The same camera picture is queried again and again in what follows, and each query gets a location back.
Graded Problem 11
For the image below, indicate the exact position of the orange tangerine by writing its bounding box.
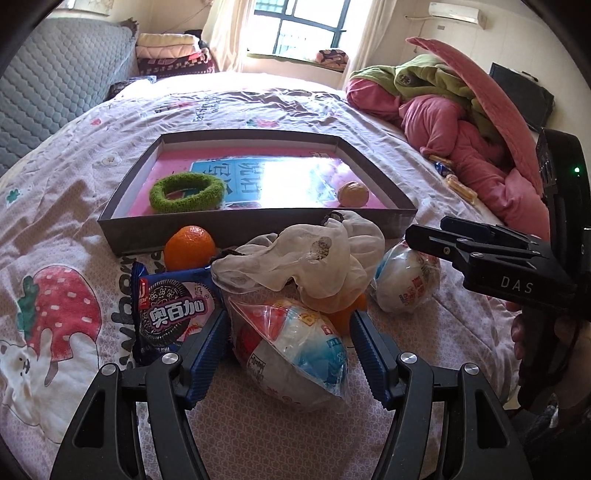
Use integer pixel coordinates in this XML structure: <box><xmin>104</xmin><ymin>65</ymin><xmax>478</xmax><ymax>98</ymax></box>
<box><xmin>164</xmin><ymin>224</ymin><xmax>218</xmax><ymax>272</ymax></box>
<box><xmin>323</xmin><ymin>293</ymin><xmax>370</xmax><ymax>335</ymax></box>

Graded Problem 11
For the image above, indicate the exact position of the grey cardboard box pink bottom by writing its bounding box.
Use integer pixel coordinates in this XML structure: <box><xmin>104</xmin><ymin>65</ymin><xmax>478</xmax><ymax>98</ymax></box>
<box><xmin>98</xmin><ymin>129</ymin><xmax>419</xmax><ymax>257</ymax></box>

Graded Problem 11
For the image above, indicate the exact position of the plastic-wrapped toy egg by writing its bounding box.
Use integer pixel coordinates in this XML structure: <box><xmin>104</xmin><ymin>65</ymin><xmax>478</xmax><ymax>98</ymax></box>
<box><xmin>368</xmin><ymin>240</ymin><xmax>441</xmax><ymax>315</ymax></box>
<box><xmin>228</xmin><ymin>298</ymin><xmax>350</xmax><ymax>414</ymax></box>

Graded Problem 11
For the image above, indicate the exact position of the walnut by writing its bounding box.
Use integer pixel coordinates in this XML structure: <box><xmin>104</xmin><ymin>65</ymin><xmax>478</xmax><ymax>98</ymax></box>
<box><xmin>338</xmin><ymin>181</ymin><xmax>369</xmax><ymax>207</ymax></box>

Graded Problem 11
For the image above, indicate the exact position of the flat pink cushion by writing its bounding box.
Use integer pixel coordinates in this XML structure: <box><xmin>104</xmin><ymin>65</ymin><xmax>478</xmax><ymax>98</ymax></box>
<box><xmin>405</xmin><ymin>36</ymin><xmax>546</xmax><ymax>195</ymax></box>

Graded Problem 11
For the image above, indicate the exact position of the blue yellow snack packet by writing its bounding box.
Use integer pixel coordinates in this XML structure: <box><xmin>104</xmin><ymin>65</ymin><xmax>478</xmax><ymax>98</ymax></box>
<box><xmin>429</xmin><ymin>155</ymin><xmax>458</xmax><ymax>178</ymax></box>

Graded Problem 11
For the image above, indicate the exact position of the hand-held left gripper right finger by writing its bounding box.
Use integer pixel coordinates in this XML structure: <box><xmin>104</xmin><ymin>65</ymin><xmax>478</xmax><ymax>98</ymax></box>
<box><xmin>349</xmin><ymin>310</ymin><xmax>534</xmax><ymax>480</ymax></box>

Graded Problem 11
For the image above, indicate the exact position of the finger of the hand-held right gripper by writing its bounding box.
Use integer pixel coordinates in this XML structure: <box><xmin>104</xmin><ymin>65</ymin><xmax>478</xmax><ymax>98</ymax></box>
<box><xmin>440</xmin><ymin>216</ymin><xmax>542</xmax><ymax>245</ymax></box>
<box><xmin>405</xmin><ymin>224</ymin><xmax>472</xmax><ymax>273</ymax></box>

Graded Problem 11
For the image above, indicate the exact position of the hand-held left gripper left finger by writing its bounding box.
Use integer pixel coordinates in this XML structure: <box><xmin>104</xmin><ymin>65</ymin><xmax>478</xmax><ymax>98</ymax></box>
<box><xmin>48</xmin><ymin>310</ymin><xmax>229</xmax><ymax>480</ymax></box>

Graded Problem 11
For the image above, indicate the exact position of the green fuzzy ring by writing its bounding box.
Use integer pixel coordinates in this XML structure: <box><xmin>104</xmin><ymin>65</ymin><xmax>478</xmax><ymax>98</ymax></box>
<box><xmin>149</xmin><ymin>174</ymin><xmax>228</xmax><ymax>214</ymax></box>

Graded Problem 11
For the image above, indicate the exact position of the grey quilted headboard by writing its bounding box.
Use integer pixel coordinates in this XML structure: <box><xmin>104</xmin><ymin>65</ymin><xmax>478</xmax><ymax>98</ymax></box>
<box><xmin>0</xmin><ymin>18</ymin><xmax>139</xmax><ymax>176</ymax></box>

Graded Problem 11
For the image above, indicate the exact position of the patterned blanket on windowsill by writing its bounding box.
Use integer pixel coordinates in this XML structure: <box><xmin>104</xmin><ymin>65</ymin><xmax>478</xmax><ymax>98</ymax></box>
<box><xmin>315</xmin><ymin>48</ymin><xmax>348</xmax><ymax>70</ymax></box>

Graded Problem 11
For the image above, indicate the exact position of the green blanket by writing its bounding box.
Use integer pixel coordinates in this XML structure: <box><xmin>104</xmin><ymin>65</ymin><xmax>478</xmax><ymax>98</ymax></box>
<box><xmin>348</xmin><ymin>54</ymin><xmax>504</xmax><ymax>139</ymax></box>

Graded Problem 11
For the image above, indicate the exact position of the blue cookie packet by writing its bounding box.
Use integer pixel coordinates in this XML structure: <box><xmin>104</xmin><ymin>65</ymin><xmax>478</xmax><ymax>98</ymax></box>
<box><xmin>130</xmin><ymin>261</ymin><xmax>227</xmax><ymax>367</ymax></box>

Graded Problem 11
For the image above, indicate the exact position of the black television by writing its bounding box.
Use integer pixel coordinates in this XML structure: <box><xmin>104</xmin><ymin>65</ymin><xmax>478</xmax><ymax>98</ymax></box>
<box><xmin>488</xmin><ymin>62</ymin><xmax>555</xmax><ymax>132</ymax></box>

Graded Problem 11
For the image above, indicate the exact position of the white drawstring cloth pouch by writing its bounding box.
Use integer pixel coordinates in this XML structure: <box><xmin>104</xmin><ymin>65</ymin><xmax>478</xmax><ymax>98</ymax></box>
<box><xmin>211</xmin><ymin>210</ymin><xmax>386</xmax><ymax>315</ymax></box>

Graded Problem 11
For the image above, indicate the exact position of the white air conditioner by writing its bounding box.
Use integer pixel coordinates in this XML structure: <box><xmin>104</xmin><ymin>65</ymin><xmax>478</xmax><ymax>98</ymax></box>
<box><xmin>427</xmin><ymin>1</ymin><xmax>488</xmax><ymax>31</ymax></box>

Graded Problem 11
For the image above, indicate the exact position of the dark cushion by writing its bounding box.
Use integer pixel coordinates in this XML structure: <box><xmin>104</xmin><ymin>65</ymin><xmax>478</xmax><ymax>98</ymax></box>
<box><xmin>108</xmin><ymin>76</ymin><xmax>158</xmax><ymax>100</ymax></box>

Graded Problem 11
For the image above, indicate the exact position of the dark patterned folded blanket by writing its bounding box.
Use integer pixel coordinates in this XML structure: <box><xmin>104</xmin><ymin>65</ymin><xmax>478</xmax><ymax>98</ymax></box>
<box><xmin>137</xmin><ymin>50</ymin><xmax>221</xmax><ymax>77</ymax></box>

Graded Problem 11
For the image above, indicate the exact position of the white curtain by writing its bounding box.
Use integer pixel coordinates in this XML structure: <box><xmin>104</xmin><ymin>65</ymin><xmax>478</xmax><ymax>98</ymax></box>
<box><xmin>342</xmin><ymin>0</ymin><xmax>385</xmax><ymax>88</ymax></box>
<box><xmin>203</xmin><ymin>0</ymin><xmax>259</xmax><ymax>73</ymax></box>

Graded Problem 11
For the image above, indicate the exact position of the cream folded blanket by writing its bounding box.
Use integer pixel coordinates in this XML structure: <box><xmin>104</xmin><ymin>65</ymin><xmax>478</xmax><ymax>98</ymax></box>
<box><xmin>137</xmin><ymin>33</ymin><xmax>199</xmax><ymax>48</ymax></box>

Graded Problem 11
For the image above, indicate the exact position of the barred window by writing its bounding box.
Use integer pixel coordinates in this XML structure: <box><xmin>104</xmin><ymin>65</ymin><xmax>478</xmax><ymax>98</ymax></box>
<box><xmin>247</xmin><ymin>0</ymin><xmax>375</xmax><ymax>62</ymax></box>

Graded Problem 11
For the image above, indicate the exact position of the pink quilt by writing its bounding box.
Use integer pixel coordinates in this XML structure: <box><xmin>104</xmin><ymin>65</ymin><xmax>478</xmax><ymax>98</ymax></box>
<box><xmin>345</xmin><ymin>76</ymin><xmax>555</xmax><ymax>241</ymax></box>

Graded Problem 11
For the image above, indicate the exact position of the floral wall panel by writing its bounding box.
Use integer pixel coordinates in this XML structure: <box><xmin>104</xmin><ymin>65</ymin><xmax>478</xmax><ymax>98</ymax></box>
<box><xmin>60</xmin><ymin>0</ymin><xmax>112</xmax><ymax>17</ymax></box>

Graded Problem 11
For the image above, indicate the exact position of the person's right hand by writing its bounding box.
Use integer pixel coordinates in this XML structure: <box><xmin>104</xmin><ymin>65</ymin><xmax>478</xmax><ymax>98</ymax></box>
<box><xmin>510</xmin><ymin>313</ymin><xmax>591</xmax><ymax>407</ymax></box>

